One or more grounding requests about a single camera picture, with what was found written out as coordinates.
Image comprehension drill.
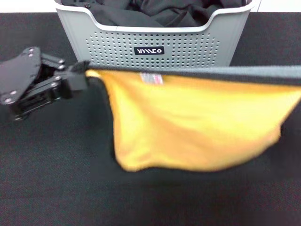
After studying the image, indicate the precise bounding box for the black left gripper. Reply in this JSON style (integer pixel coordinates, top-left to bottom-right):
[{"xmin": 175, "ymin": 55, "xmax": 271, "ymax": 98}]
[{"xmin": 0, "ymin": 46, "xmax": 91, "ymax": 121}]

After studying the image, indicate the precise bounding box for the yellow grey towel black trim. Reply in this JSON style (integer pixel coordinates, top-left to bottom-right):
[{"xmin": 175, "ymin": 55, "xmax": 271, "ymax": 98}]
[{"xmin": 83, "ymin": 65, "xmax": 301, "ymax": 173}]

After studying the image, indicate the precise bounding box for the grey perforated plastic storage box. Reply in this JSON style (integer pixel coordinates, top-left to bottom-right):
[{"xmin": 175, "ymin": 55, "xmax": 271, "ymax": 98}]
[{"xmin": 55, "ymin": 0, "xmax": 256, "ymax": 69}]

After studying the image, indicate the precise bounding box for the black clothes pile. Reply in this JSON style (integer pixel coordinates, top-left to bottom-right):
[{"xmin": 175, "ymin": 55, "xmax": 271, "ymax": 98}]
[{"xmin": 61, "ymin": 0, "xmax": 248, "ymax": 28}]

